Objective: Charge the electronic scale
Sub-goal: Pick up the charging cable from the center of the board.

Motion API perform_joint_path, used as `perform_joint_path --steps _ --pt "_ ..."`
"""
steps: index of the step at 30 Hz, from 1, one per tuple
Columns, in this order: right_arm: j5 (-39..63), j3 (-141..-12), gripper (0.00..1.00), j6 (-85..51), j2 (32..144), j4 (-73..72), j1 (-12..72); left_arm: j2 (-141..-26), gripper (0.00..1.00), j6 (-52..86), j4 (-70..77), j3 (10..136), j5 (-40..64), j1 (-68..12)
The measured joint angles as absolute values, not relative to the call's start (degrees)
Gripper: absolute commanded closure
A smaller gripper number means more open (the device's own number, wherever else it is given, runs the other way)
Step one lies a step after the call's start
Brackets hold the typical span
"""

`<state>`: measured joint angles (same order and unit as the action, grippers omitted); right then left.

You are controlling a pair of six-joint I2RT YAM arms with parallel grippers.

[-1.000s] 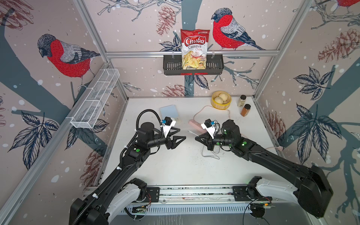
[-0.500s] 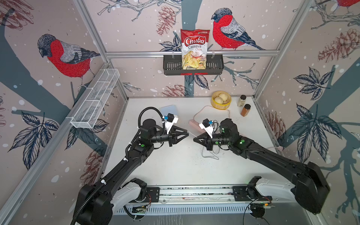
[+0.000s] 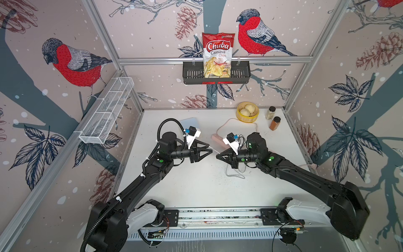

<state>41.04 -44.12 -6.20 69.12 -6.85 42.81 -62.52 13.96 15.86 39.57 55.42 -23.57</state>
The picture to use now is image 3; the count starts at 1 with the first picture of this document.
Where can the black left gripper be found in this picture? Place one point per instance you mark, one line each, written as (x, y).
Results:
(193, 152)

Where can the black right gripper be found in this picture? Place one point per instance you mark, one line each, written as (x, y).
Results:
(229, 155)

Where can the pink power strip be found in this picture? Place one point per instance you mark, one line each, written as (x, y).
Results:
(219, 141)

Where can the white blue electronic scale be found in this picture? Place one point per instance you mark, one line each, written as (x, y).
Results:
(190, 122)

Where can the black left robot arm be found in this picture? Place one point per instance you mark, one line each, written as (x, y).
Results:
(111, 223)

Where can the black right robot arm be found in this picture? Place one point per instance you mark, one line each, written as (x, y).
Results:
(348, 211)

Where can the white bun in bowl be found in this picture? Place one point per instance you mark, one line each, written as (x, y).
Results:
(245, 112)
(250, 108)

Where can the yellow bowl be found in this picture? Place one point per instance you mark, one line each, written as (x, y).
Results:
(252, 118)

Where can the brown spice bottle black cap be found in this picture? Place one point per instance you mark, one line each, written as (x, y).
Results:
(275, 123)

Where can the clear spice bottle black cap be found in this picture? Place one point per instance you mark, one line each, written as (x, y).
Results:
(271, 113)

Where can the red cassava chips bag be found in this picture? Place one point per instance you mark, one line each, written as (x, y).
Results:
(217, 54)

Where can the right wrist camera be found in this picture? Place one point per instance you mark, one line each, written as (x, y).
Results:
(232, 140)

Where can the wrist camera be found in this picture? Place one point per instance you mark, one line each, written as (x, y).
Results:
(191, 134)
(232, 140)

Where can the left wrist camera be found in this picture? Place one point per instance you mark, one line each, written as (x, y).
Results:
(191, 134)

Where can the aluminium front rail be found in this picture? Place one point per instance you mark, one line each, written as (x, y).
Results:
(295, 212)

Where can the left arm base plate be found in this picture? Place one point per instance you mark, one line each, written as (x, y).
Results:
(167, 218)

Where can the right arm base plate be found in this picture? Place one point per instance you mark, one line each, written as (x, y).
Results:
(269, 217)

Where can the black wall basket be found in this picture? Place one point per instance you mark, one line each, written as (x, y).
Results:
(193, 74)

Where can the white wire mesh shelf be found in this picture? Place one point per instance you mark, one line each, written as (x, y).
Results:
(101, 122)

